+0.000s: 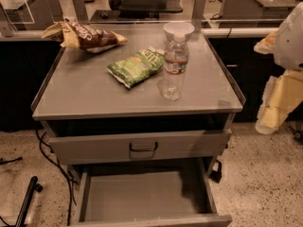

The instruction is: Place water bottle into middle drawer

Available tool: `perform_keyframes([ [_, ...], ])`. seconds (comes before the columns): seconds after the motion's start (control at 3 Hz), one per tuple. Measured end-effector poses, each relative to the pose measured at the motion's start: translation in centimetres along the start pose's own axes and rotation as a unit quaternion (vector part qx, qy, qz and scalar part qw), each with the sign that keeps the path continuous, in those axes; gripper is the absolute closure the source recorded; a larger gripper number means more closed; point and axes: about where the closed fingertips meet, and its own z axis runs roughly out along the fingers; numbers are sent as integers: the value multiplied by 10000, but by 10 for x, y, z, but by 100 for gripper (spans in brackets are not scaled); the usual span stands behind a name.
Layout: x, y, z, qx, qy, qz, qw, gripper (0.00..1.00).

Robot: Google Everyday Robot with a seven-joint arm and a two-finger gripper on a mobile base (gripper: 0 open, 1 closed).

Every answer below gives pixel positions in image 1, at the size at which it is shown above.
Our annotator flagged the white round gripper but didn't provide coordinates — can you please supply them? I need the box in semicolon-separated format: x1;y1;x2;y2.
254;2;303;134

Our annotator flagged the clear plastic water bottle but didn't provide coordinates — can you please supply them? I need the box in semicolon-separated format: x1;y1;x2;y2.
159;31;189;100

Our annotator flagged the grey upper drawer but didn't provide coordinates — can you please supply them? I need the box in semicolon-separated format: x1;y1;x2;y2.
49;130;231;165

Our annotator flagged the grey drawer cabinet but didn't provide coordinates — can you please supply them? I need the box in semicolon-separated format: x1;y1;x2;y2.
30;22;246;227

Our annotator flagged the grey open lower drawer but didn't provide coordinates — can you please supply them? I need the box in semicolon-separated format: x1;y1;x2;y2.
72;158;232;227

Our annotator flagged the white bowl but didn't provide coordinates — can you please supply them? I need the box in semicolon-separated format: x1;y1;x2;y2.
164;22;195;42

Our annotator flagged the black plug by cabinet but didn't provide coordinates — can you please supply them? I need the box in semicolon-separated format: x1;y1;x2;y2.
209;160;222;183

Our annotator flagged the green chip bag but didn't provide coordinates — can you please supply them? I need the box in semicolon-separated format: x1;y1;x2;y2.
107;47;164;89

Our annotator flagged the brown chip bag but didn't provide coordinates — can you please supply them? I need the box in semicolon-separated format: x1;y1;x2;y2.
42;22;127;53

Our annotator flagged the black stand on floor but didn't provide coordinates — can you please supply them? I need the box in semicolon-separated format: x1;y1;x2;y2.
15;176;44;227

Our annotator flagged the black drawer handle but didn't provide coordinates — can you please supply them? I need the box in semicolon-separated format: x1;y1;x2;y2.
129;142;158;152

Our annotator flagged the black floor cable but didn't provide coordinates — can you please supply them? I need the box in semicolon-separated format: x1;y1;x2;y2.
35;129;78;227

